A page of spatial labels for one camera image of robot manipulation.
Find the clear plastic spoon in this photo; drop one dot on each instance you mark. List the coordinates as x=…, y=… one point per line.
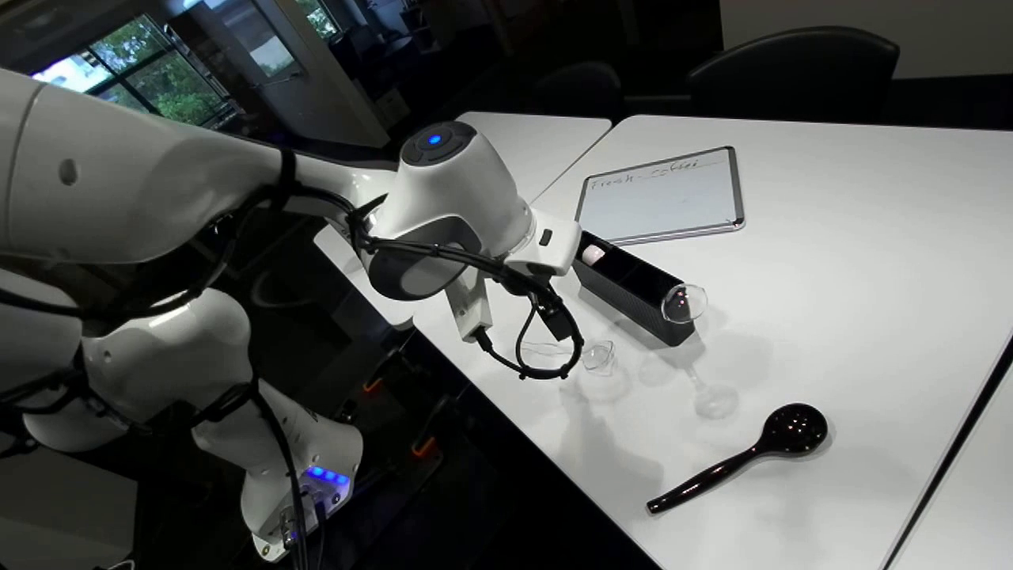
x=683, y=305

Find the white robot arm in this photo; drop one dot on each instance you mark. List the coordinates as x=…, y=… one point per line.
x=116, y=230

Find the black slotted spoon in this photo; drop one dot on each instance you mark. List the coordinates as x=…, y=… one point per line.
x=789, y=433

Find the black rectangular box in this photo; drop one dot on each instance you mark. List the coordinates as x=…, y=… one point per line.
x=628, y=287

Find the small whiteboard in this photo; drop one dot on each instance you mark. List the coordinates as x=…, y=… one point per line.
x=659, y=200

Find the dark office chair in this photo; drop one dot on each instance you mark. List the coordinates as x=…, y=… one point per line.
x=799, y=69

